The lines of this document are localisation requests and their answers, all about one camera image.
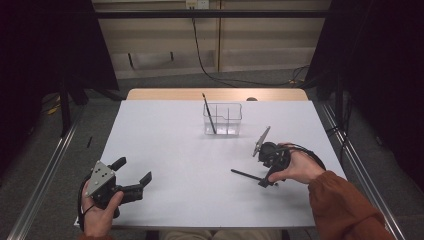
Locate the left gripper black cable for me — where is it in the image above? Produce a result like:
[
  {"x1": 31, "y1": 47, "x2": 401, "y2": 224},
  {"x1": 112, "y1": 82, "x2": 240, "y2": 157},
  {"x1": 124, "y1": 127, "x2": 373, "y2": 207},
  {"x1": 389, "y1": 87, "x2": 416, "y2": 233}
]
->
[{"x1": 77, "y1": 176, "x2": 96, "y2": 233}]

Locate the black power cable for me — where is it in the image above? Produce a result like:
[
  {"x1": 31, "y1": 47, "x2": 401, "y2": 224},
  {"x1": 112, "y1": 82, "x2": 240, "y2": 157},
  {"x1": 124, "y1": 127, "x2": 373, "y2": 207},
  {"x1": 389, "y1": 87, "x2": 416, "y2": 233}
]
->
[{"x1": 190, "y1": 7, "x2": 311, "y2": 88}]

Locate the black metal stand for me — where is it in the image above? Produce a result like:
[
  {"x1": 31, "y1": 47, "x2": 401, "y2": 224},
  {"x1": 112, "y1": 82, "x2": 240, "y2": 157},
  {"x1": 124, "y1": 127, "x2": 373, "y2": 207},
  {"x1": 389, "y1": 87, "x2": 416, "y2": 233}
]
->
[{"x1": 58, "y1": 78, "x2": 73, "y2": 138}]

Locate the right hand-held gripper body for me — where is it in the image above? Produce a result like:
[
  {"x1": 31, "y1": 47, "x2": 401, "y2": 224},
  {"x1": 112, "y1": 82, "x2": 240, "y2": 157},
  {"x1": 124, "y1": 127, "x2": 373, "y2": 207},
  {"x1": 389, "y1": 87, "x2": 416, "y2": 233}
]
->
[{"x1": 252, "y1": 125, "x2": 292, "y2": 174}]

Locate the clear plastic organizer box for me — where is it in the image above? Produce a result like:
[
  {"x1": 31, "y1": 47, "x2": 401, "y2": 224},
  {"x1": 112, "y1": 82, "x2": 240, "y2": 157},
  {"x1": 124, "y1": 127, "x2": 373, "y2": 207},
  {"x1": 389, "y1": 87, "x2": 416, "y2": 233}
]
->
[{"x1": 202, "y1": 102, "x2": 243, "y2": 137}]

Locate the metal floor rail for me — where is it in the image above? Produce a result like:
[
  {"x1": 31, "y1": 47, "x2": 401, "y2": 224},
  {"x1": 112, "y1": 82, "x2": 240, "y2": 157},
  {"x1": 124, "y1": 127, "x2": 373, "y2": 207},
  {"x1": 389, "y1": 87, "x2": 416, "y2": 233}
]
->
[
  {"x1": 321, "y1": 103, "x2": 406, "y2": 240},
  {"x1": 6, "y1": 106, "x2": 84, "y2": 240}
]

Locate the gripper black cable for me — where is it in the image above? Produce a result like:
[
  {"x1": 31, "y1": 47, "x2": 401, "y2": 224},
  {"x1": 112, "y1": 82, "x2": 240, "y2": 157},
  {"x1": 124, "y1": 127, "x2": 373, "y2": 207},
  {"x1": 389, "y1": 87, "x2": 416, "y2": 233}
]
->
[
  {"x1": 77, "y1": 176, "x2": 96, "y2": 233},
  {"x1": 283, "y1": 143, "x2": 327, "y2": 171}
]

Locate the white table sheet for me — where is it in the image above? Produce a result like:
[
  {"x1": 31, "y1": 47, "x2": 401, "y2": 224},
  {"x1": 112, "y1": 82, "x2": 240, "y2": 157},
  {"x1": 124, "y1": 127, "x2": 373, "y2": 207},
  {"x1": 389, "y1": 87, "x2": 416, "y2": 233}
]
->
[{"x1": 73, "y1": 99, "x2": 348, "y2": 230}]

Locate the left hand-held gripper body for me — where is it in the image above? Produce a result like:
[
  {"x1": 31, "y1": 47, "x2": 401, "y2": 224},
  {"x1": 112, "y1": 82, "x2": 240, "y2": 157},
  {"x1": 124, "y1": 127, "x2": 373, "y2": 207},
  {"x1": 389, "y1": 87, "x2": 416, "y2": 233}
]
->
[{"x1": 84, "y1": 160, "x2": 145, "y2": 219}]

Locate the person's left hand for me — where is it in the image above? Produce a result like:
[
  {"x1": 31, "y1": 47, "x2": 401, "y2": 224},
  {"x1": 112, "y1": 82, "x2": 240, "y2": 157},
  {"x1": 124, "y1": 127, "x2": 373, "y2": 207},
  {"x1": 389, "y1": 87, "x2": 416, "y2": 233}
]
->
[{"x1": 80, "y1": 181, "x2": 125, "y2": 238}]

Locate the yellow cable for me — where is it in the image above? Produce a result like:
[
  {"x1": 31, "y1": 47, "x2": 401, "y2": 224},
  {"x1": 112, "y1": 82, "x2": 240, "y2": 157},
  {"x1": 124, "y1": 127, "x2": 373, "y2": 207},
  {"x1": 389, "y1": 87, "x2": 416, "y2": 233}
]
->
[{"x1": 46, "y1": 96, "x2": 63, "y2": 116}]

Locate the person's right hand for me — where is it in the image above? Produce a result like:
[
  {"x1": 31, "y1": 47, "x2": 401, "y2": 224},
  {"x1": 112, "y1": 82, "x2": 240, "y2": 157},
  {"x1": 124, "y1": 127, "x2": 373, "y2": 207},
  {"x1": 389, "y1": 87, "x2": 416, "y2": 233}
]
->
[{"x1": 267, "y1": 143, "x2": 326, "y2": 185}]

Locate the white wall socket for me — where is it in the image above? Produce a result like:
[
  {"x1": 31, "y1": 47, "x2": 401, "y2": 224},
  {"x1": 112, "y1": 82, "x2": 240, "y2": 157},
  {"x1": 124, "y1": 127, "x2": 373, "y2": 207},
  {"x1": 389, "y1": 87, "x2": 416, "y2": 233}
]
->
[{"x1": 185, "y1": 0, "x2": 210, "y2": 10}]

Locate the black horizontal bar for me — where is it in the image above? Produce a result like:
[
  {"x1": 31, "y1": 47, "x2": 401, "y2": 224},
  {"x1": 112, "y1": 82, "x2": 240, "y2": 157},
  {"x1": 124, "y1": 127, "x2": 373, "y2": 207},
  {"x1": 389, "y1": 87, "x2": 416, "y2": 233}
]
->
[{"x1": 94, "y1": 9, "x2": 331, "y2": 19}]

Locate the black curtain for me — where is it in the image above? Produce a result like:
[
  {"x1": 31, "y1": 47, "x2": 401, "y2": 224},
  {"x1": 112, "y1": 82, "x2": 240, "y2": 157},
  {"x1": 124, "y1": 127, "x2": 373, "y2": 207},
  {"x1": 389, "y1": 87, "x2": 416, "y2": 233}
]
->
[
  {"x1": 304, "y1": 0, "x2": 424, "y2": 188},
  {"x1": 0, "y1": 0, "x2": 119, "y2": 174}
]

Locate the light wooden table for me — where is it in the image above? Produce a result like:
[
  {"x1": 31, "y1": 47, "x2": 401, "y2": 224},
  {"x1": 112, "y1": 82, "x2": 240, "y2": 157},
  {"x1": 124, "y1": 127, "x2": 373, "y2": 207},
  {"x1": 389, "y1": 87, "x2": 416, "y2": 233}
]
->
[{"x1": 125, "y1": 87, "x2": 309, "y2": 102}]

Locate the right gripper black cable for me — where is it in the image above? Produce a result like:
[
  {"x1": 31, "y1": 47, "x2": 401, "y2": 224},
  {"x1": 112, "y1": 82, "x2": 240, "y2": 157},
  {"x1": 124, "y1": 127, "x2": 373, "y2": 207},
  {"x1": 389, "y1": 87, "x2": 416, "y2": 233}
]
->
[{"x1": 283, "y1": 143, "x2": 327, "y2": 171}]

